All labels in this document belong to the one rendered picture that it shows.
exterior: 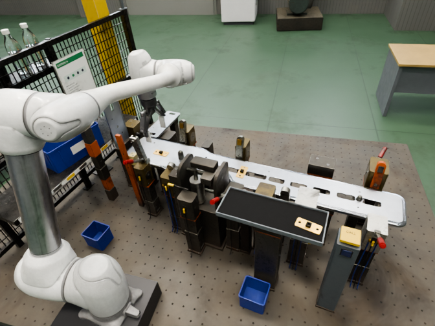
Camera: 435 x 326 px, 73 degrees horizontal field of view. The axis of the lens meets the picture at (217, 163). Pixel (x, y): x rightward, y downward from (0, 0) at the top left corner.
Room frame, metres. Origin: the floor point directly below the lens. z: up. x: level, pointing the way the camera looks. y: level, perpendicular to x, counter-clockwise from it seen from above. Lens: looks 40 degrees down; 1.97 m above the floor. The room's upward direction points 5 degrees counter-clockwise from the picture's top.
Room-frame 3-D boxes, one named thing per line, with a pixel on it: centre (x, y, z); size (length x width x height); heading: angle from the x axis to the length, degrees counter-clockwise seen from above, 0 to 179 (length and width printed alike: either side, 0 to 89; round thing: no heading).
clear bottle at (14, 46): (1.48, 0.92, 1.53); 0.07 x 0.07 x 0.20
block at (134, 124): (1.52, 0.49, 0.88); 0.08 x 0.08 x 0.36; 64
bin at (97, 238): (0.96, 0.64, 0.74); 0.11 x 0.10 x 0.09; 64
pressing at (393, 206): (1.07, -0.14, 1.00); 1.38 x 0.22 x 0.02; 64
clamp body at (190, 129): (1.45, 0.15, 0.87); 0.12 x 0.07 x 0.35; 154
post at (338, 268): (0.55, -0.41, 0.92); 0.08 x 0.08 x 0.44; 64
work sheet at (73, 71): (1.62, 0.75, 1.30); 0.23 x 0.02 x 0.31; 154
